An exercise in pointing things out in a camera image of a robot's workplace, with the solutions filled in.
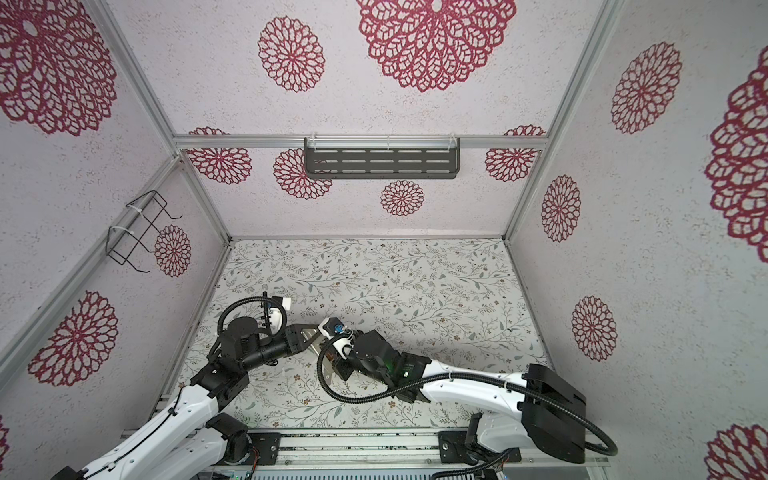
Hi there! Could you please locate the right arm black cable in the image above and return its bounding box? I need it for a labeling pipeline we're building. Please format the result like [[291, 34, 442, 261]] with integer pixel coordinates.
[[316, 335, 619, 480]]

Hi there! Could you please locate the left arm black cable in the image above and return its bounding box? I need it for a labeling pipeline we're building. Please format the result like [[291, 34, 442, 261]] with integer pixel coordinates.
[[206, 292, 288, 361]]

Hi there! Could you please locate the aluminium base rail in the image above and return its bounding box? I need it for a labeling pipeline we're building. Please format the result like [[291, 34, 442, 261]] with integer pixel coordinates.
[[119, 427, 610, 472]]

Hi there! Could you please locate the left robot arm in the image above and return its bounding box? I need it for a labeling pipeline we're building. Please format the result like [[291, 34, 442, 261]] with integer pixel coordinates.
[[53, 317, 340, 479]]

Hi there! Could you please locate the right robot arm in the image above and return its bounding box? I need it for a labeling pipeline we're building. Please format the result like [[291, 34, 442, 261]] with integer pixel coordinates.
[[318, 327, 591, 464]]

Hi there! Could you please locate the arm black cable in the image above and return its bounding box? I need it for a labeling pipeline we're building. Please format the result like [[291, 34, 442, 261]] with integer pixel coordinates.
[[316, 335, 619, 480], [206, 292, 288, 361]]

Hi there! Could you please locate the black wire wall basket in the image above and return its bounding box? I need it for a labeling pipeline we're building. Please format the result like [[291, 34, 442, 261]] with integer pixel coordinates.
[[104, 189, 182, 274]]

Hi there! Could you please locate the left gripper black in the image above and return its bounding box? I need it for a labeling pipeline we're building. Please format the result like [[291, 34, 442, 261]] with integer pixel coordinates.
[[243, 323, 325, 373]]

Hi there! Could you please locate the dark grey wall shelf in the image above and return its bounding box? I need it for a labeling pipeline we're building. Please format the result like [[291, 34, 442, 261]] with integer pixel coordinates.
[[303, 137, 461, 180]]

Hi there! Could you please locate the white remote control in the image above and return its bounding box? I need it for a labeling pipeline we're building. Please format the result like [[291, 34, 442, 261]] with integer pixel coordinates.
[[301, 326, 327, 356]]

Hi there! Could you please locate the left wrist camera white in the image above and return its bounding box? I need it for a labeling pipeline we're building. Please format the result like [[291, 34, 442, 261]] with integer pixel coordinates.
[[267, 297, 292, 336]]

